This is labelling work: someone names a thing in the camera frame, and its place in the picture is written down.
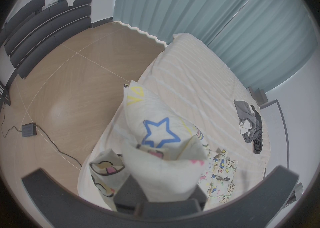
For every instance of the bed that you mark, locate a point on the bed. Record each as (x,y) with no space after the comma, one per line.
(195,76)

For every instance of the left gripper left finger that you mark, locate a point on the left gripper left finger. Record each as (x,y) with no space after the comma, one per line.
(127,194)

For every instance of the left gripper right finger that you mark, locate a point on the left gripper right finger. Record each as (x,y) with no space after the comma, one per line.
(200,194)

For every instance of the grey and white knit garment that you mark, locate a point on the grey and white knit garment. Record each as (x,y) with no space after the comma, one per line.
(243,109)

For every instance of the white printed pyjama top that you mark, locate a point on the white printed pyjama top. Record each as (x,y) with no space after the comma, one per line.
(160,167)

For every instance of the grey bedside table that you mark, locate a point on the grey bedside table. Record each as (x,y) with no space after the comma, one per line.
(258,95)

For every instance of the black garment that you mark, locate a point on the black garment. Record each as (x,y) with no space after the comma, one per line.
(258,144)

